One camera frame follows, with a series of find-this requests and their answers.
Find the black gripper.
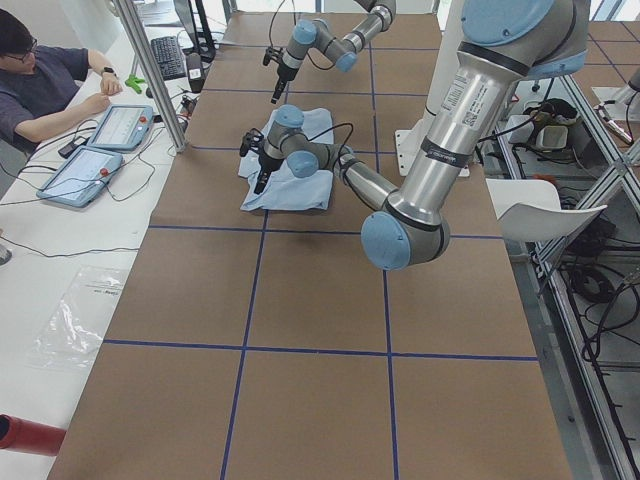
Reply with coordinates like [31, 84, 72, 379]
[270, 63, 298, 104]
[254, 153, 281, 195]

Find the light blue button-up shirt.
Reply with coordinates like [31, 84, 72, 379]
[237, 107, 335, 213]

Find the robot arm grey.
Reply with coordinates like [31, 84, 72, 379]
[263, 0, 396, 104]
[240, 1, 590, 270]

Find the black computer keyboard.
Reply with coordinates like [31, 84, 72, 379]
[150, 36, 186, 80]

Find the green plastic clamp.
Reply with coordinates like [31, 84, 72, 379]
[125, 74, 146, 94]

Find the upper blue teach pendant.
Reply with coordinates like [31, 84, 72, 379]
[87, 105, 154, 153]

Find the blue teach pendant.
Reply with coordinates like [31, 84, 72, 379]
[36, 146, 124, 208]
[87, 105, 154, 153]

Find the lower blue teach pendant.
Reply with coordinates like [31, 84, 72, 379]
[36, 146, 124, 208]

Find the seated person dark shirt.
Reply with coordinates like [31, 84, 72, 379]
[1, 10, 122, 155]

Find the clear plastic bag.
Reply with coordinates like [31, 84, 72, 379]
[27, 266, 130, 371]

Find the white plastic chair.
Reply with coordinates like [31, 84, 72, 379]
[486, 178, 607, 242]

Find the red cylinder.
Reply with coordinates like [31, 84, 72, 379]
[1, 414, 67, 457]

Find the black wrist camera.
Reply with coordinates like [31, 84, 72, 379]
[239, 128, 264, 158]
[262, 46, 283, 66]

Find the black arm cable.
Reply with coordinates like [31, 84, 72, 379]
[299, 122, 357, 151]
[267, 0, 301, 51]

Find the aluminium frame post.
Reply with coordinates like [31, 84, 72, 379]
[113, 0, 187, 153]

